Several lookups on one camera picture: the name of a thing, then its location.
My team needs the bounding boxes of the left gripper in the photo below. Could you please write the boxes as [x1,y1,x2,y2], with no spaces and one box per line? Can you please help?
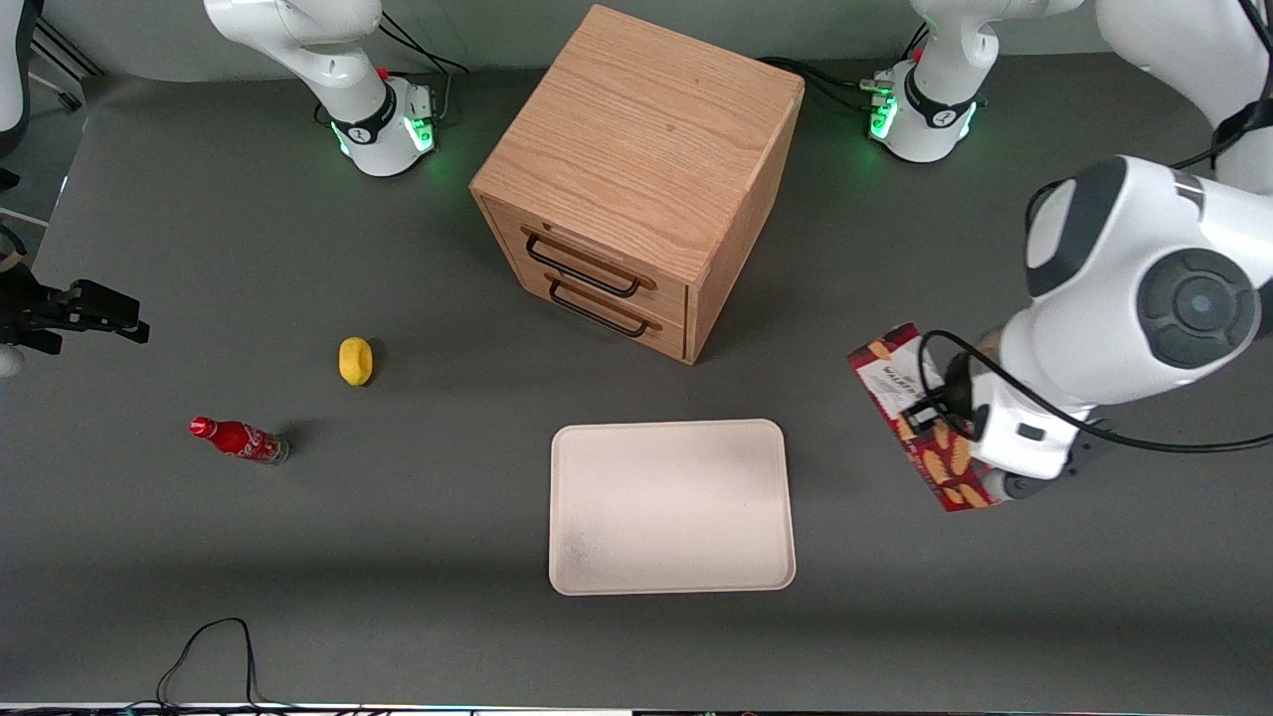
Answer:
[898,370,1093,482]

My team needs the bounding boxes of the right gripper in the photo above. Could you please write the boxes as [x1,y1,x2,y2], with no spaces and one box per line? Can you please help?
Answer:
[0,263,151,356]

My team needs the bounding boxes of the red cookie box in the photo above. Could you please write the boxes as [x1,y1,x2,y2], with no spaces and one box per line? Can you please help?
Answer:
[846,321,1007,514]

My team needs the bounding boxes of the cream rectangular plastic tray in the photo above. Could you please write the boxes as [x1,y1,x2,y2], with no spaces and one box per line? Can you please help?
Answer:
[548,419,798,597]

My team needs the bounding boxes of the red cola bottle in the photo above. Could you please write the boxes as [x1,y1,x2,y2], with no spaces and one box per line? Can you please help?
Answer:
[188,416,291,467]

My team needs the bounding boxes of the yellow lemon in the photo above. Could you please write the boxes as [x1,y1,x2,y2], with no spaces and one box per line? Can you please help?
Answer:
[338,336,376,388]

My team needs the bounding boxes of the white rounded plastic object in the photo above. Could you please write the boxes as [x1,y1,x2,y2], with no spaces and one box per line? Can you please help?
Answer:
[0,0,47,157]

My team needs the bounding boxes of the wooden drawer cabinet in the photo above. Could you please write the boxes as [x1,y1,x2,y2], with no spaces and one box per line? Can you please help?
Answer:
[469,4,806,366]

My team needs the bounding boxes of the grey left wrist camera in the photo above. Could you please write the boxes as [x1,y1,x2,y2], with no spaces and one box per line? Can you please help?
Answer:
[985,467,1115,506]

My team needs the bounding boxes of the black left wrist camera cable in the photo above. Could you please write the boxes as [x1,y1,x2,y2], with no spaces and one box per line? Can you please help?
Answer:
[917,329,1273,455]

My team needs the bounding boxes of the wooden drawer with short handle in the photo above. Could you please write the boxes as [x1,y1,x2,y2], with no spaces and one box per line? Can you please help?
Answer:
[515,267,688,362]

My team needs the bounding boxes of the wooden drawer with long handle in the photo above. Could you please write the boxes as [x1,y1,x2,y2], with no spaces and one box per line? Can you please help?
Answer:
[481,198,690,321]

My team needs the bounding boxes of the short black wire drawer handle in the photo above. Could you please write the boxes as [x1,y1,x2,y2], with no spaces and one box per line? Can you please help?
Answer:
[548,280,650,339]

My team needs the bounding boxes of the black left arm base cables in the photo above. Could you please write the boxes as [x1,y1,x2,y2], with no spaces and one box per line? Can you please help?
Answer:
[758,56,896,116]

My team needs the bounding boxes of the black arm base cables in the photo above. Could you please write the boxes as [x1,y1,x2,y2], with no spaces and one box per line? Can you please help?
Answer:
[758,56,896,116]
[376,10,470,126]

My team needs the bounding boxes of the thin black looped cable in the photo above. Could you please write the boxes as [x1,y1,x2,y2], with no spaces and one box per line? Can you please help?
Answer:
[155,617,291,710]

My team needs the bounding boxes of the long black wire drawer handle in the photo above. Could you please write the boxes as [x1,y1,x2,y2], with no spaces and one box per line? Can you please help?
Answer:
[524,233,643,299]

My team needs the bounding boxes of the black right arm base cables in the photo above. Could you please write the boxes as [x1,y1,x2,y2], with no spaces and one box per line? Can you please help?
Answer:
[376,10,470,126]

